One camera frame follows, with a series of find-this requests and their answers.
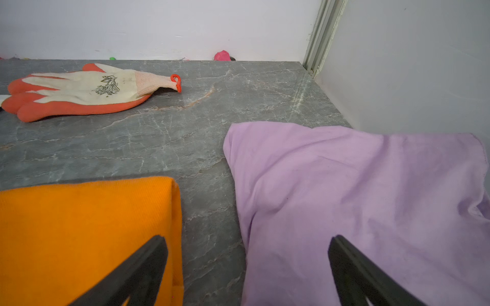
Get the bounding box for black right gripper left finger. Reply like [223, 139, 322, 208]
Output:
[71, 235, 168, 305]

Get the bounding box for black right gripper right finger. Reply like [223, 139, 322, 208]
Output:
[328, 235, 424, 305]

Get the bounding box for orange pants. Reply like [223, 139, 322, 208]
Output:
[1, 177, 185, 305]

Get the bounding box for purple folded garment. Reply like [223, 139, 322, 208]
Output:
[223, 122, 489, 305]

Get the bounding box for red and white work glove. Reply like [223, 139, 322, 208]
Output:
[1, 63, 182, 122]

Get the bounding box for small pink object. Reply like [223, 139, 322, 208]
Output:
[213, 50, 232, 61]

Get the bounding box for aluminium corner frame post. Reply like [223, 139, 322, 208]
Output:
[302, 0, 348, 79]

